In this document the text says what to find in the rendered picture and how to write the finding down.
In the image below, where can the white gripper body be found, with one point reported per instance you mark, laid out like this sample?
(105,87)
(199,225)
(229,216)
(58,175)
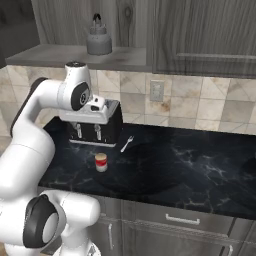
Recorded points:
(85,116)

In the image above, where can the grey wood shelf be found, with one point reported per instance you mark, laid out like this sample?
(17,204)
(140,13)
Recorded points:
(66,56)

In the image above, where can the grey kettle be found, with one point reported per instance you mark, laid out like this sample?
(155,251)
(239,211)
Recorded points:
(99,39)

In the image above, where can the silver fork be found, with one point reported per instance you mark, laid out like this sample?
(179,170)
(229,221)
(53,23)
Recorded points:
(127,144)

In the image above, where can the narrow grey cupboard door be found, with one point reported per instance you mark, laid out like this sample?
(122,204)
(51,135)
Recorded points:
(103,233)

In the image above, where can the grey drawer front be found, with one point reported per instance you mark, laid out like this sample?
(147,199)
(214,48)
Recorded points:
(150,215)

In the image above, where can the red and white can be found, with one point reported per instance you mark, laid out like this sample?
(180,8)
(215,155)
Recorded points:
(101,162)

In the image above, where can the black toaster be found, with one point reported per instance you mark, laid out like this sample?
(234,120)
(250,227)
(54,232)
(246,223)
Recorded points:
(108,133)

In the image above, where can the wide grey cupboard door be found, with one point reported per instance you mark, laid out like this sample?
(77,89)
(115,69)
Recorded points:
(166,243)

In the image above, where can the grey wood wall cabinet door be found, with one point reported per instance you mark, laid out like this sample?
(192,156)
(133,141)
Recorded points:
(206,36)

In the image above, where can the grey wall outlet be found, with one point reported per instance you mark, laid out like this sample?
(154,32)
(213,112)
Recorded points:
(156,90)

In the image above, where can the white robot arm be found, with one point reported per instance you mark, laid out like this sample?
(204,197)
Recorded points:
(25,166)

